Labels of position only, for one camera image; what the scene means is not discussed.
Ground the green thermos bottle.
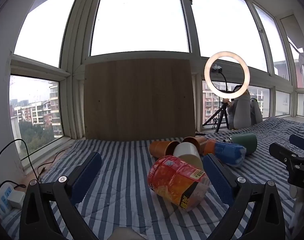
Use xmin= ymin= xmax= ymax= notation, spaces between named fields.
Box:
xmin=223 ymin=133 xmax=258 ymax=156

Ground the white power strip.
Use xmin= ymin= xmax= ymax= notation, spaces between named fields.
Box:
xmin=0 ymin=182 xmax=26 ymax=221

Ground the brown cup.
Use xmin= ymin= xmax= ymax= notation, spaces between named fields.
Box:
xmin=183 ymin=136 xmax=208 ymax=153

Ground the black cable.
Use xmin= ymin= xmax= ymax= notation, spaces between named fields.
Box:
xmin=0 ymin=139 xmax=76 ymax=188

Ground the white cup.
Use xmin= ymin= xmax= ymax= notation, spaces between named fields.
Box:
xmin=173 ymin=142 xmax=204 ymax=170

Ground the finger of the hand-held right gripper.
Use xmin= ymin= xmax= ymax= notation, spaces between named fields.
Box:
xmin=289 ymin=134 xmax=304 ymax=153
xmin=269 ymin=142 xmax=304 ymax=171

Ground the white charger plug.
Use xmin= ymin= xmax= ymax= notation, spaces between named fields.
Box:
xmin=7 ymin=191 xmax=25 ymax=209

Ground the blue striped blanket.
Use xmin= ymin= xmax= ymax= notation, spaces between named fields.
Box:
xmin=0 ymin=116 xmax=304 ymax=240

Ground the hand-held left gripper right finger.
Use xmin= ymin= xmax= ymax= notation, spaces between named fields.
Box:
xmin=203 ymin=153 xmax=291 ymax=240

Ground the ring light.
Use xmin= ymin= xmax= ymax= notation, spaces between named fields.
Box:
xmin=204 ymin=51 xmax=250 ymax=99

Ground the wooden board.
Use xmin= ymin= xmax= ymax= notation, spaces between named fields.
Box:
xmin=83 ymin=58 xmax=196 ymax=141

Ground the black gooseneck phone holder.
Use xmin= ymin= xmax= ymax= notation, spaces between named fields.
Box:
xmin=210 ymin=64 xmax=229 ymax=91

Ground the red printed plastic cup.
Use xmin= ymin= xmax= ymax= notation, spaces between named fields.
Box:
xmin=147 ymin=155 xmax=210 ymax=213

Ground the black tripod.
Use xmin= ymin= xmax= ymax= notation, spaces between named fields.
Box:
xmin=202 ymin=99 xmax=230 ymax=133

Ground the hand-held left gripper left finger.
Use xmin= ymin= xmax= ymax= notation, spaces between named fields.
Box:
xmin=20 ymin=151 xmax=102 ymax=240

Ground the grey plush penguin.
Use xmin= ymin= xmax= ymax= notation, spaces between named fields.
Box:
xmin=226 ymin=85 xmax=263 ymax=130

